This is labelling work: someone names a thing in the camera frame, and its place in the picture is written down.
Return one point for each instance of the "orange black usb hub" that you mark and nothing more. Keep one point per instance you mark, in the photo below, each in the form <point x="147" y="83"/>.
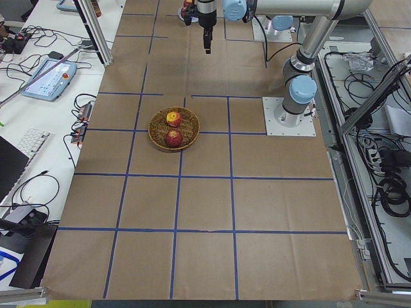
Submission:
<point x="84" y="112"/>
<point x="78" y="135"/>

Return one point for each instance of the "red apple in basket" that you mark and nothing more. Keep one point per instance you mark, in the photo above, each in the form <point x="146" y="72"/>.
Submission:
<point x="174" y="138"/>

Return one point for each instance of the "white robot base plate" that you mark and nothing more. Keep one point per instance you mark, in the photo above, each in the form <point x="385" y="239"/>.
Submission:
<point x="278" y="122"/>

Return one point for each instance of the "black gripper with apple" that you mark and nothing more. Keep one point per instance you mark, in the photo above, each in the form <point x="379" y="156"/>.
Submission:
<point x="206" y="16"/>

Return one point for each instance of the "red apple on plate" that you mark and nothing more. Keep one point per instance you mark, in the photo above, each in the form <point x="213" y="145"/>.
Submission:
<point x="187" y="3"/>
<point x="184" y="13"/>

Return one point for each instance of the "black monitor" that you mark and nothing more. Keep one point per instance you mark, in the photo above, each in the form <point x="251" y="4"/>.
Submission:
<point x="13" y="163"/>

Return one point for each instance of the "woven wicker basket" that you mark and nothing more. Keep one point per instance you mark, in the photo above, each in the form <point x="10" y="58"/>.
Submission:
<point x="174" y="128"/>

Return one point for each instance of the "white keyboard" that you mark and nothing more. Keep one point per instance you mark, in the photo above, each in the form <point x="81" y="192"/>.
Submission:
<point x="32" y="142"/>

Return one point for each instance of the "red yellow apple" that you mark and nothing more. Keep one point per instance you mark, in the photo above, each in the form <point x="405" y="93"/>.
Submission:
<point x="173" y="119"/>

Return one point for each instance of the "aluminium frame post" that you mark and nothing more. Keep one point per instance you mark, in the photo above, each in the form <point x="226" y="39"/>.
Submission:
<point x="93" y="29"/>

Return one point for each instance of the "light blue plate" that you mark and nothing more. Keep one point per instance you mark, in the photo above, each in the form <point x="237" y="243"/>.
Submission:
<point x="191" y="19"/>

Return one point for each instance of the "silver robot arm near basket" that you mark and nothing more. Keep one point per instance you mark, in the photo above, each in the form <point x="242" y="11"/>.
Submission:
<point x="301" y="88"/>

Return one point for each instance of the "blue teach pendant tablet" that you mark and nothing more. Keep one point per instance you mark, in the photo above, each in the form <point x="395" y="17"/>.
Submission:
<point x="53" y="83"/>

